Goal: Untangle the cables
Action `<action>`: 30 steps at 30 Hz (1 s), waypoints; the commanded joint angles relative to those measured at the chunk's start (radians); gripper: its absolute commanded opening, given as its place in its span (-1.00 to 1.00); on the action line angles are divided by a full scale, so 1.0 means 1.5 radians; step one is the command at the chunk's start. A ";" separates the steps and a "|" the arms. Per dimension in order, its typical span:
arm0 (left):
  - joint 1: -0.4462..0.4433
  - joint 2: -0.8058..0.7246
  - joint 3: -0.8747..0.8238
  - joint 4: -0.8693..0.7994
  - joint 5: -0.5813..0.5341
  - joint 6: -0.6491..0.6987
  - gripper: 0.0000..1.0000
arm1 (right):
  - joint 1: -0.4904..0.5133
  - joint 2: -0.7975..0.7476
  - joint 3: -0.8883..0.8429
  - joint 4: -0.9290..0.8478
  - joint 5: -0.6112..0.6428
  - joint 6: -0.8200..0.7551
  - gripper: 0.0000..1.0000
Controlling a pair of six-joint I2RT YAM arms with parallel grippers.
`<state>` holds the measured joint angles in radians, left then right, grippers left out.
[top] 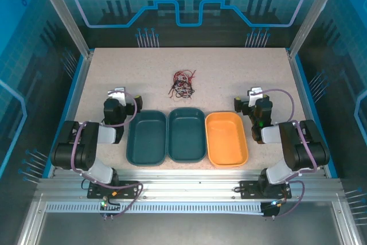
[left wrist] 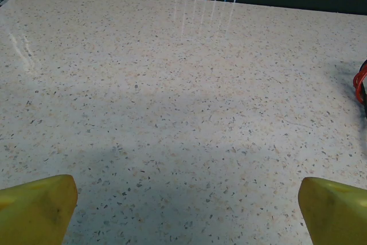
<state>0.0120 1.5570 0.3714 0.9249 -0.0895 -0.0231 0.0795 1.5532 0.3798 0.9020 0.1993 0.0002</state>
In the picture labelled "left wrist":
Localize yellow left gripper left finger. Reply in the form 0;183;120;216
0;174;79;245

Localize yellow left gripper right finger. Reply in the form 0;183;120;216
298;177;367;245

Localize long red cable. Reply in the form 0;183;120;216
353;59;367;105

